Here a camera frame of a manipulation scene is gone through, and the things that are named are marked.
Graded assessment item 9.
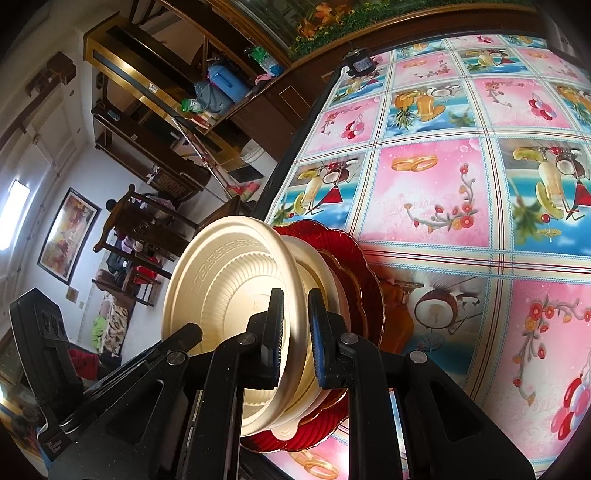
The broom with metal handle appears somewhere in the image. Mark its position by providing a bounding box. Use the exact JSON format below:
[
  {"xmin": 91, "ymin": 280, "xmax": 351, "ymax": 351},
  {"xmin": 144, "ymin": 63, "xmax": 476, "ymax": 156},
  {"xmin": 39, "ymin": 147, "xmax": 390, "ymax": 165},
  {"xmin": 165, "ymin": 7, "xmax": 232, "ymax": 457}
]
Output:
[{"xmin": 172, "ymin": 116, "xmax": 260, "ymax": 202}]

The grey blue jug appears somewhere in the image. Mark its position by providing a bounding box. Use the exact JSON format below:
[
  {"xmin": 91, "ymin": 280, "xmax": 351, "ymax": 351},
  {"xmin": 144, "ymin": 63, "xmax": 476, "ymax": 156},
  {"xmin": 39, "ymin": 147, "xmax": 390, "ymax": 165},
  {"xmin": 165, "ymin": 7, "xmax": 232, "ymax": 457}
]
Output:
[{"xmin": 193, "ymin": 80, "xmax": 233, "ymax": 115}]

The wooden chair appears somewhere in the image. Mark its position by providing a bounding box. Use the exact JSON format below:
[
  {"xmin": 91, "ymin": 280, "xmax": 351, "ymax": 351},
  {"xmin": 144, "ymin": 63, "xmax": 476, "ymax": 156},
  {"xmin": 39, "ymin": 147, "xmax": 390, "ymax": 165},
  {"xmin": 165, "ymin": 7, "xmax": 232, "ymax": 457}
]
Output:
[{"xmin": 93, "ymin": 185, "xmax": 198, "ymax": 302}]

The white waste bin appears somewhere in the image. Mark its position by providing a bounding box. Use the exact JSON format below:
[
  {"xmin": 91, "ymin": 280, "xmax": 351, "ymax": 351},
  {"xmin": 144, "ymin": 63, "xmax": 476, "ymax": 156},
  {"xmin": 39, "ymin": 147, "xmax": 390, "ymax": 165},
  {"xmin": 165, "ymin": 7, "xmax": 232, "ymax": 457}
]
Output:
[{"xmin": 240, "ymin": 139, "xmax": 276, "ymax": 181}]

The small black table device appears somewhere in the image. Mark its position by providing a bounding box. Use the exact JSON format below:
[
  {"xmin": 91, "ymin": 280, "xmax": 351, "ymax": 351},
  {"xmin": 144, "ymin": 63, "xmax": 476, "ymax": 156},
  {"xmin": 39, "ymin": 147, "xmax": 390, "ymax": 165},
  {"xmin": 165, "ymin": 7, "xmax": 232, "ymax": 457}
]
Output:
[{"xmin": 344, "ymin": 48, "xmax": 377, "ymax": 78}]

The large red flower plate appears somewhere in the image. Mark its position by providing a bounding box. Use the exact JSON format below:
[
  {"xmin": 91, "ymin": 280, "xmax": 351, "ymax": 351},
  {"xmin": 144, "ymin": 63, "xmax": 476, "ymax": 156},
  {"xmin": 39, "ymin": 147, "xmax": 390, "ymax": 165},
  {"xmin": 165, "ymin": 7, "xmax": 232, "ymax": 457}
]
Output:
[{"xmin": 242, "ymin": 220, "xmax": 385, "ymax": 453}]

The wooden wall shelf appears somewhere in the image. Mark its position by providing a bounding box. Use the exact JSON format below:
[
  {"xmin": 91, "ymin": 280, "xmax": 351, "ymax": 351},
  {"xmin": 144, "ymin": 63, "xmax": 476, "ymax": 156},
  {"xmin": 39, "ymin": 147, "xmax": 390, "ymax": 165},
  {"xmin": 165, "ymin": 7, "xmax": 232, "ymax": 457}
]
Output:
[{"xmin": 84, "ymin": 13, "xmax": 252, "ymax": 202}]

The flower mural panel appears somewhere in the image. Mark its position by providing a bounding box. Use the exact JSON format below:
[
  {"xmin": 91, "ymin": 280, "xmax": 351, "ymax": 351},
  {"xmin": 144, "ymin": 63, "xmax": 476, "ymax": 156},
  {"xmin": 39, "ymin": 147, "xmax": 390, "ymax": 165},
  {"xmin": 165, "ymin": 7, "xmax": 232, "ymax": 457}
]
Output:
[{"xmin": 230, "ymin": 0, "xmax": 541, "ymax": 61}]

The framed wall picture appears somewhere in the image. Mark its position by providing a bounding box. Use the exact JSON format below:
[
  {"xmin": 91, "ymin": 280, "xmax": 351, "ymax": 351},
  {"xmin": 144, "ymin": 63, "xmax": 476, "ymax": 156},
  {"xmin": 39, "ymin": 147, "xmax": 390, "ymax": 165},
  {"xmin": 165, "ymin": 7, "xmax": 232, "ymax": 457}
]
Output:
[{"xmin": 37, "ymin": 188, "xmax": 101, "ymax": 285}]

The colourful plastic tablecloth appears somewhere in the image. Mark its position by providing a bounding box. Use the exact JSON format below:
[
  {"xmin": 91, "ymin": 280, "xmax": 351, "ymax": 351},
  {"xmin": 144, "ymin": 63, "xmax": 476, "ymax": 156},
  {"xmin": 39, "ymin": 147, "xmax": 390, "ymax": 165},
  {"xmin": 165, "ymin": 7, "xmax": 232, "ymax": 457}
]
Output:
[{"xmin": 266, "ymin": 34, "xmax": 590, "ymax": 476}]

